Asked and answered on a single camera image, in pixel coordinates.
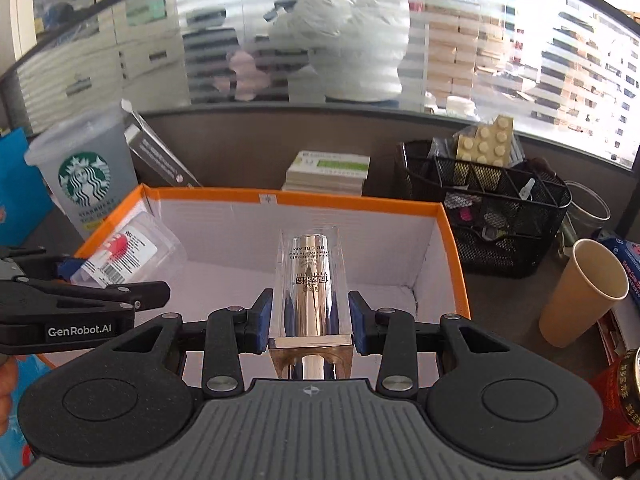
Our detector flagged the clear plastic container red label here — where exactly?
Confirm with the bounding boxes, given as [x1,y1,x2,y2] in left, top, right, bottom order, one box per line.
[70,211,186,288]

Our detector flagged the operator left hand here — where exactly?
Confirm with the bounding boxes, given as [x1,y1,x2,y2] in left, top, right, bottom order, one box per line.
[0,356,18,436]

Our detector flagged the blue paper bag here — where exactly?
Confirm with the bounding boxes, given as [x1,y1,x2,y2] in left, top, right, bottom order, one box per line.
[0,128,53,246]

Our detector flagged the orange cardboard box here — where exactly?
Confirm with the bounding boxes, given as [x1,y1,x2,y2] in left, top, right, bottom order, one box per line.
[37,183,472,391]

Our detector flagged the Starbucks plastic cup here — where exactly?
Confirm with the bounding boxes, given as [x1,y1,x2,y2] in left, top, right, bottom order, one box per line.
[25,102,138,238]

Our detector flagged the grey open carton box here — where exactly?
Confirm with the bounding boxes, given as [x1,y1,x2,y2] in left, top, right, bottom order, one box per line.
[120,99,202,188]

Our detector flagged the black mesh desk organizer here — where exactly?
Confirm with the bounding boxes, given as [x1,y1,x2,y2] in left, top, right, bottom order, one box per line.
[394,141,572,278]

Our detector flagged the stack of green-white boxes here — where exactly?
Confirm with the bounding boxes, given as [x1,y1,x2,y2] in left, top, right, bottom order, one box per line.
[281,151,370,196]

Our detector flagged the brown paper cup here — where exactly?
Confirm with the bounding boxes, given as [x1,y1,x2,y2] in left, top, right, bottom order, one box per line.
[538,238,627,348]

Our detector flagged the beige building block plate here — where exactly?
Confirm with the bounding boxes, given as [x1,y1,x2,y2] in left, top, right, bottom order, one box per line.
[457,115,513,167]

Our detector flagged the red drink can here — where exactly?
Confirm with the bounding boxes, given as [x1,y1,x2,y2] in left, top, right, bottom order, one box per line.
[589,349,640,454]

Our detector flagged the glass desk partition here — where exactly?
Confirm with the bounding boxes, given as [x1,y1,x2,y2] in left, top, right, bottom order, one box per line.
[1,0,639,170]

